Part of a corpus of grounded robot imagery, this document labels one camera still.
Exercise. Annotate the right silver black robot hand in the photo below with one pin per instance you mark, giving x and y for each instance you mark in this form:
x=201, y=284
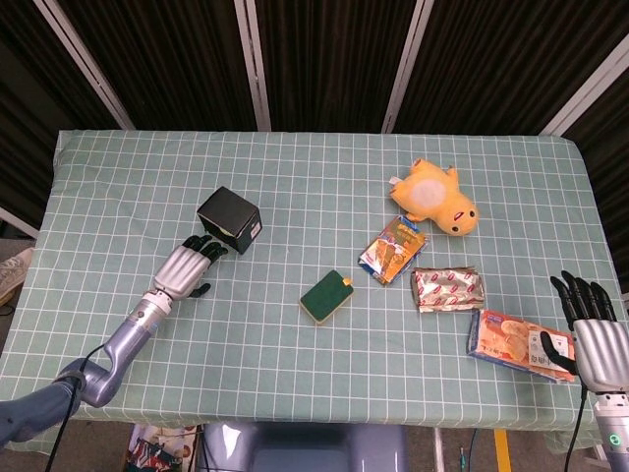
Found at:
x=597, y=349

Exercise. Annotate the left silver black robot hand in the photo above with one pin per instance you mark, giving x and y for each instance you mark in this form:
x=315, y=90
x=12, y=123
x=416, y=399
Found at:
x=184, y=268

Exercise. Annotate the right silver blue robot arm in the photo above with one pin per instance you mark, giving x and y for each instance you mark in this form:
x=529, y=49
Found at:
x=614, y=428

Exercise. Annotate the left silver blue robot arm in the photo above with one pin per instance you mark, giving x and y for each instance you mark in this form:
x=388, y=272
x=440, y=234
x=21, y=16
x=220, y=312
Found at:
x=83, y=364

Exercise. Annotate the black cardboard box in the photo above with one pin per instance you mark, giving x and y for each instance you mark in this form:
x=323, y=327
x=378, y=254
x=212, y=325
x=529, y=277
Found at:
x=231, y=218

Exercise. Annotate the orange biscuit box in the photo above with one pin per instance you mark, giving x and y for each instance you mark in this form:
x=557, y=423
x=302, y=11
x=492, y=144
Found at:
x=506, y=341

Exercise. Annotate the yellow floor tape strip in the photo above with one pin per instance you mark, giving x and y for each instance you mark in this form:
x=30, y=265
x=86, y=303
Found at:
x=501, y=450

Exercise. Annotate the green yellow sponge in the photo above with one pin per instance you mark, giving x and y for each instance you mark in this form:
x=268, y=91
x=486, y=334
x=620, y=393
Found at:
x=326, y=297

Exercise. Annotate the silver red foil packet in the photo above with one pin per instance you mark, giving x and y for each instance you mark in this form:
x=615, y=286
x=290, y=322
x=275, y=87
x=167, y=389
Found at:
x=447, y=289

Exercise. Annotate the green checkered tablecloth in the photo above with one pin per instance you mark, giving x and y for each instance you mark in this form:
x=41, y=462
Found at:
x=314, y=162

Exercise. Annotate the grey sneaker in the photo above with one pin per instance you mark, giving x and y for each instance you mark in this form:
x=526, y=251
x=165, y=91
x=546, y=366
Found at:
x=14, y=275

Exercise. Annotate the colourful printed bag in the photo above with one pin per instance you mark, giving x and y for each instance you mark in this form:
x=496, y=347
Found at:
x=159, y=450

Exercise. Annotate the orange snack packet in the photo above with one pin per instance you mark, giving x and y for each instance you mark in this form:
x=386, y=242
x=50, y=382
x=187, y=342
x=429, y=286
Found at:
x=393, y=251

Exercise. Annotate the grey blue robot torso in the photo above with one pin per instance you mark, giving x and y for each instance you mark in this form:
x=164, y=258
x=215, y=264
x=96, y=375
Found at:
x=304, y=450

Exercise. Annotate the yellow plush duck toy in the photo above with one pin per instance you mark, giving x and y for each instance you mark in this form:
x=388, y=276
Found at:
x=435, y=196

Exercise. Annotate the white partition frame post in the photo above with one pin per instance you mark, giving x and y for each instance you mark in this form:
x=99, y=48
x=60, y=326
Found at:
x=86, y=61
x=587, y=93
x=405, y=66
x=254, y=64

